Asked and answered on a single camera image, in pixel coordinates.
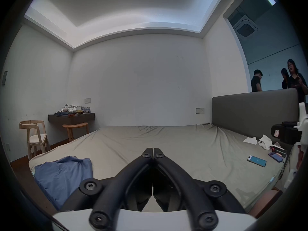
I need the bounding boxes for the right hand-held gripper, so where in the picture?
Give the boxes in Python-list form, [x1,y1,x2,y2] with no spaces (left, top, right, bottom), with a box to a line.
[271,102,308,153]

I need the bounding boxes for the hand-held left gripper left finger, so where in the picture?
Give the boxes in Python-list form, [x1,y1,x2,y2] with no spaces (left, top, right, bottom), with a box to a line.
[59,148,154,230]

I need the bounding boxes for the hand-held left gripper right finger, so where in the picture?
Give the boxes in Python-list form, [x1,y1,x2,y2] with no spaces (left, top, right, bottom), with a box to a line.
[154,148,246,230]

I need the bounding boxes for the person's right hand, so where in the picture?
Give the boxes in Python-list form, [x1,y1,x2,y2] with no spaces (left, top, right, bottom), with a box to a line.
[296,145,304,170]

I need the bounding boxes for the small black box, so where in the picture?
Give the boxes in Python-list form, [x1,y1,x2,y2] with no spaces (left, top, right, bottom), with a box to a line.
[271,145,288,158]

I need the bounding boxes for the crumpled white cloth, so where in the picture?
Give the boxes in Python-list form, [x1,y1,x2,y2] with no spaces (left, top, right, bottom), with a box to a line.
[259,134,273,150]

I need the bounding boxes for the purple smartphone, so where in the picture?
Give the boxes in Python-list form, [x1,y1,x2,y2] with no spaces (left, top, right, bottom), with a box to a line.
[268,151,284,163]

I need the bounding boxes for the smartphone with blue screen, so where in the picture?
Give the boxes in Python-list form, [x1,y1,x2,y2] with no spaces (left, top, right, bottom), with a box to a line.
[247,155,267,167]

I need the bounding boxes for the grey padded headboard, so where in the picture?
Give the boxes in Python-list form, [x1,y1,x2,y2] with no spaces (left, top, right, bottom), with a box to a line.
[212,88,300,151]

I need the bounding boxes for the bed with beige sheet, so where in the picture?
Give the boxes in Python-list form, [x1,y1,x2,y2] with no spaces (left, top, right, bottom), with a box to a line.
[28,123,293,214]

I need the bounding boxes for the blue shirt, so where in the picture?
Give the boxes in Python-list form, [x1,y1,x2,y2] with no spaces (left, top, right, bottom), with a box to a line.
[34,155,94,211]

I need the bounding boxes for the person's legs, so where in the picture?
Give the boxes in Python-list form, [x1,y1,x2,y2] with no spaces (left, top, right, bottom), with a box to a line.
[248,190,283,219]

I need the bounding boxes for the round wooden stool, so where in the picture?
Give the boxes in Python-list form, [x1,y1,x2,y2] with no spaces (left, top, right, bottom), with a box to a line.
[63,122,89,142]

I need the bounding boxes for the light wooden chair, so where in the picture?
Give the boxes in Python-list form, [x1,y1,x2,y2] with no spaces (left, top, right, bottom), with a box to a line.
[19,120,51,161]

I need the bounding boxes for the dark wall shelf with clutter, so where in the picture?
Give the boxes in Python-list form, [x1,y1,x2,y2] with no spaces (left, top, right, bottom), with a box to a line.
[48,104,95,125]

